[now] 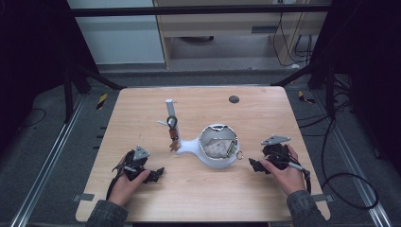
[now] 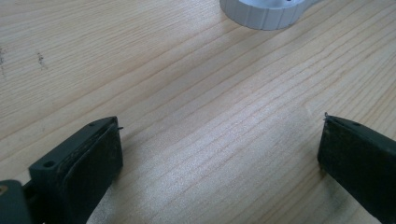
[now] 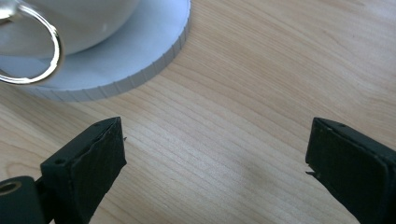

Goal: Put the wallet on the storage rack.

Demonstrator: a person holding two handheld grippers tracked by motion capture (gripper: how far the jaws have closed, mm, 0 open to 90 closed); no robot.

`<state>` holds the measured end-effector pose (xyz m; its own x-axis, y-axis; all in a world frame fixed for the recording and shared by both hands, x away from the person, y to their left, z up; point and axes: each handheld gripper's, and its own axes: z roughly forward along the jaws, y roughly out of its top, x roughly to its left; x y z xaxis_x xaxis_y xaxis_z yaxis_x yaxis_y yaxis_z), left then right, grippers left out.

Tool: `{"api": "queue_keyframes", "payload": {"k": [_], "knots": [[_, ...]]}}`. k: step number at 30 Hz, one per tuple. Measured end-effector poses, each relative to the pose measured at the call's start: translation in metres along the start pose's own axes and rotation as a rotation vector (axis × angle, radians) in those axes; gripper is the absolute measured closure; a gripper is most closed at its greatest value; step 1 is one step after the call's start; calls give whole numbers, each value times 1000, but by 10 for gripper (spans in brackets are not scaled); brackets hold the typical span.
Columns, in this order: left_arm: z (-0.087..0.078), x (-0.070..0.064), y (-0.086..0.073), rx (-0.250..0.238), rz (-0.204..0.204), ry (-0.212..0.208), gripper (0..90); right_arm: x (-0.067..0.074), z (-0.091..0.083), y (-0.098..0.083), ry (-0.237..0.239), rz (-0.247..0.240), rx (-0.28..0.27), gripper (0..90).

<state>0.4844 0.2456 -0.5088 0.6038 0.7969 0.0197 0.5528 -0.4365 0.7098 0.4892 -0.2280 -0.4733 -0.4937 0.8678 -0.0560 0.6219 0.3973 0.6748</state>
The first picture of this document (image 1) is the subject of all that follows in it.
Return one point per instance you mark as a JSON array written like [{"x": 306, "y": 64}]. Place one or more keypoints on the dark curtain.
[
  {"x": 372, "y": 63},
  {"x": 28, "y": 47}
]

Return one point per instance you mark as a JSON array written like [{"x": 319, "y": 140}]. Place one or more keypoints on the black metal stand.
[
  {"x": 329, "y": 91},
  {"x": 67, "y": 94}
]

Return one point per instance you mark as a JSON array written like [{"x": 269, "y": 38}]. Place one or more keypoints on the silver metal floor rail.
[
  {"x": 47, "y": 164},
  {"x": 353, "y": 164}
]

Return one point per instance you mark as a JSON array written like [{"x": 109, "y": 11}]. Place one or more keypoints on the light wooden desk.
[{"x": 220, "y": 23}]

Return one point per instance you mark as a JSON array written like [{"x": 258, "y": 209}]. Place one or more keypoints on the grey table bracket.
[
  {"x": 83, "y": 197},
  {"x": 324, "y": 198}
]

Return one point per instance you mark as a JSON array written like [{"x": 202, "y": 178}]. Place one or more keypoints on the person's left hand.
[{"x": 126, "y": 189}]

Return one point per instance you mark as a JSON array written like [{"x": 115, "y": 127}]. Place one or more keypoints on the dark round table grommet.
[{"x": 234, "y": 99}]

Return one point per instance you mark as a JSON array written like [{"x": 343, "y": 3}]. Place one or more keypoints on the yellow and black tape strip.
[
  {"x": 304, "y": 97},
  {"x": 101, "y": 101}
]

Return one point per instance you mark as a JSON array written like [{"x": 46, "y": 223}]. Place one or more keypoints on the white cabinet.
[{"x": 119, "y": 41}]

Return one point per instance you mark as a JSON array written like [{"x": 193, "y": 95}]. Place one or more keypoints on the person's right hand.
[{"x": 288, "y": 178}]

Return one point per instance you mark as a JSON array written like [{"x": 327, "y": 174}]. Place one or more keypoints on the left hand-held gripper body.
[{"x": 140, "y": 153}]

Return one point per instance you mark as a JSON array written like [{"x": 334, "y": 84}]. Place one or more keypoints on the white bowl with silver rim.
[{"x": 214, "y": 133}]

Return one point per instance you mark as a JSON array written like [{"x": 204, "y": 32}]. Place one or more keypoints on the black horizontal bar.
[{"x": 189, "y": 10}]

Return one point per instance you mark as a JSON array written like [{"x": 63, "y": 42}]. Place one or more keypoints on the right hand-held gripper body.
[{"x": 275, "y": 140}]

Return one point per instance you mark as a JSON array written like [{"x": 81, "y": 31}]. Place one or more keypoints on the white stand with peg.
[{"x": 170, "y": 107}]

